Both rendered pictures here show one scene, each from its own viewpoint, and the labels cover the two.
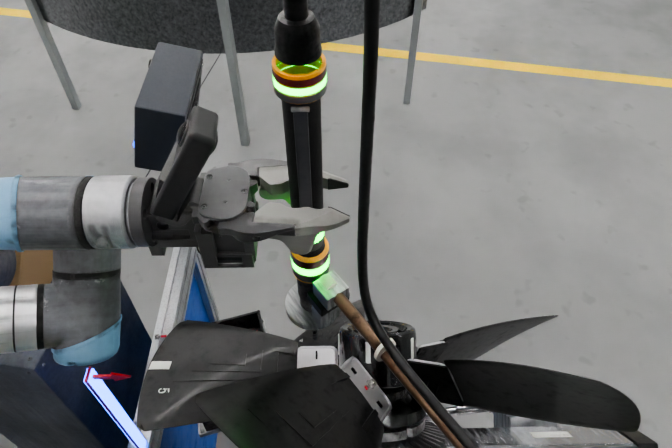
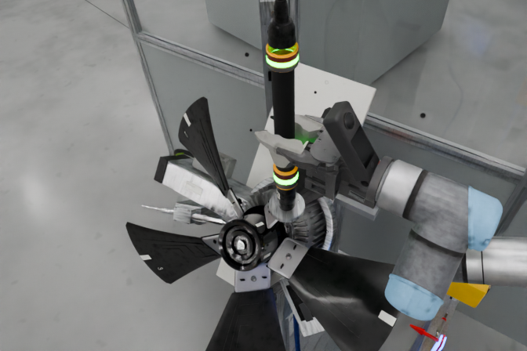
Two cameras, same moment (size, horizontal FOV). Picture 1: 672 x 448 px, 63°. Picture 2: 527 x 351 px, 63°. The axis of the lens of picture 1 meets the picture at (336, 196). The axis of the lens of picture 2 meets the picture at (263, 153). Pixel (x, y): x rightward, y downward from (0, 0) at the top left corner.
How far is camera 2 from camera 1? 0.84 m
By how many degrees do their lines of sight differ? 80
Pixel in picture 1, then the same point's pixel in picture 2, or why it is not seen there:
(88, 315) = not seen: hidden behind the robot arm
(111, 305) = not seen: hidden behind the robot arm
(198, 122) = (339, 107)
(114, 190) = (399, 166)
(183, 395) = (376, 282)
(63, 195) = (434, 178)
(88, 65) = not seen: outside the picture
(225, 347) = (336, 305)
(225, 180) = (326, 150)
